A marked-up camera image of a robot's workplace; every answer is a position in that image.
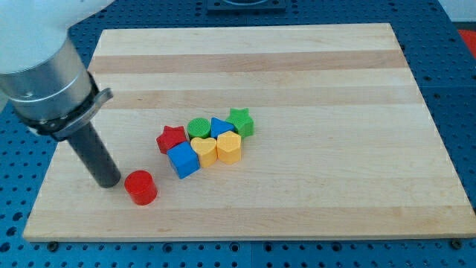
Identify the green cylinder block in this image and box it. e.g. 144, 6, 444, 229
187, 118, 211, 140

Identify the red star block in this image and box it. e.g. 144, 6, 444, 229
156, 126, 187, 154

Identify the yellow hexagon block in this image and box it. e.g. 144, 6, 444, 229
216, 131, 242, 165

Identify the red object at edge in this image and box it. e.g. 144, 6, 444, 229
458, 29, 476, 57

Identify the red cylinder block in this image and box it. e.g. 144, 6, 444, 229
124, 170, 158, 205

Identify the green star block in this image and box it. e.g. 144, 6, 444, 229
225, 108, 254, 138

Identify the blue cube block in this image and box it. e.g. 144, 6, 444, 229
167, 141, 200, 179

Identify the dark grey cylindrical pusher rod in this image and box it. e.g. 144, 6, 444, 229
67, 123, 121, 188

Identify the dark mounting plate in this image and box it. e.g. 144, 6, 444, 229
205, 0, 287, 13

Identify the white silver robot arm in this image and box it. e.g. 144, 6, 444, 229
1, 0, 120, 188

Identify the blue triangle block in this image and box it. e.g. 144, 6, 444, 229
210, 118, 234, 138

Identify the yellow heart block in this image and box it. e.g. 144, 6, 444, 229
190, 137, 218, 168

